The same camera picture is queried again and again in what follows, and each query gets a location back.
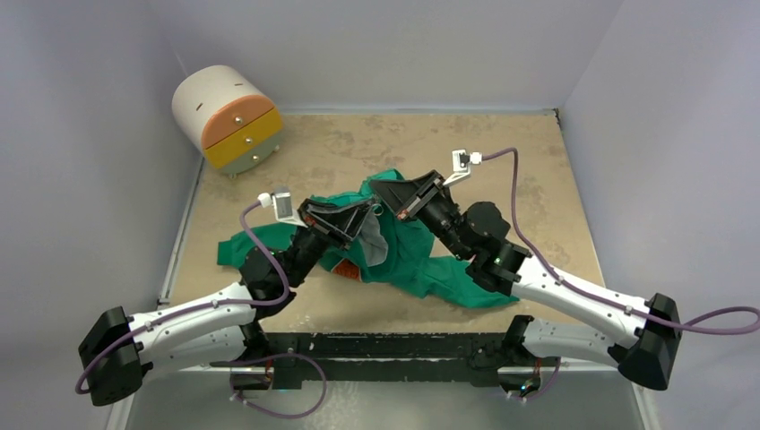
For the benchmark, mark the round three-drawer cabinet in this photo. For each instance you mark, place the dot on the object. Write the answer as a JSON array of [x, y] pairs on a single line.
[[232, 123]]

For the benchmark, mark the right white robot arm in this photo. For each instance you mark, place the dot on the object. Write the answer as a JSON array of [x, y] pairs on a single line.
[[637, 336]]

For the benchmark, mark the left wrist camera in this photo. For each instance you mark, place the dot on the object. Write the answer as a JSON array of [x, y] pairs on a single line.
[[280, 200]]

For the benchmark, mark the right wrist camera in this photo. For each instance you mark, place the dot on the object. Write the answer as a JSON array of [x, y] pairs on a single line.
[[462, 162]]

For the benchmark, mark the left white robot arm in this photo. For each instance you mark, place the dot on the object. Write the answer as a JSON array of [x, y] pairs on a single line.
[[121, 351]]

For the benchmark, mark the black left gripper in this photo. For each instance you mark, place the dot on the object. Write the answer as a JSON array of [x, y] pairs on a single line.
[[340, 224]]

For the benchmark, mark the green zip-up jacket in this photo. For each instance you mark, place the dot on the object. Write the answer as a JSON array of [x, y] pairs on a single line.
[[386, 251]]

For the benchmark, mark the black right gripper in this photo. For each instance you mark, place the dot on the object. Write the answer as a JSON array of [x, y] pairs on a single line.
[[419, 197]]

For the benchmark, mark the black base frame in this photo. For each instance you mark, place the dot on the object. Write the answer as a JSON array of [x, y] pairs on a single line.
[[480, 359]]

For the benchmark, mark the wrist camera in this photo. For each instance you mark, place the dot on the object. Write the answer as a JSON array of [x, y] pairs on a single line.
[[462, 162], [280, 200]]

